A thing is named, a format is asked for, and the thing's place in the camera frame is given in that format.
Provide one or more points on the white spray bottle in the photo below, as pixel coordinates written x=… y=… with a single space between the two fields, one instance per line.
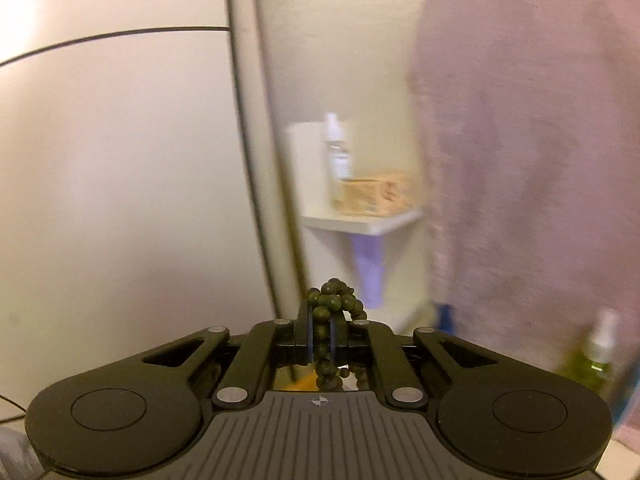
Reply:
x=337 y=150

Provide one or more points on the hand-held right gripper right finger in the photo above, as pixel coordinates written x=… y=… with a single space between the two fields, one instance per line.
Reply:
x=337 y=340

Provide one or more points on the green spray bottle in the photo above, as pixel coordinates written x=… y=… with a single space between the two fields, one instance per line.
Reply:
x=592 y=360

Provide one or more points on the beige box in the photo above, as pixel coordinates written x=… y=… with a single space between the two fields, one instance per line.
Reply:
x=375 y=194

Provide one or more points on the white panel with black line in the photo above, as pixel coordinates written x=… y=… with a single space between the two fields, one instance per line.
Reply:
x=110 y=160

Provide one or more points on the pink hanging towel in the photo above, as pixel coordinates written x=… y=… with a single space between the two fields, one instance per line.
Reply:
x=525 y=135

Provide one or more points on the orange plastic tray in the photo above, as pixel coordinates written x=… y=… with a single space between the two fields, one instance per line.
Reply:
x=300 y=385

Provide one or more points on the purple tube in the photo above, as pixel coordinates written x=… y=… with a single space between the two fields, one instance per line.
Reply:
x=369 y=270

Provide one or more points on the cream shelf unit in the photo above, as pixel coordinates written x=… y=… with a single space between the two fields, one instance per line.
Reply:
x=360 y=224

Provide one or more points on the blue spray bottle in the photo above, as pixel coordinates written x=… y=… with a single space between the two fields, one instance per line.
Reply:
x=446 y=317

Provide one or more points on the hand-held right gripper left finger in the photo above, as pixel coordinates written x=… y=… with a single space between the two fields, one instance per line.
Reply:
x=313 y=335

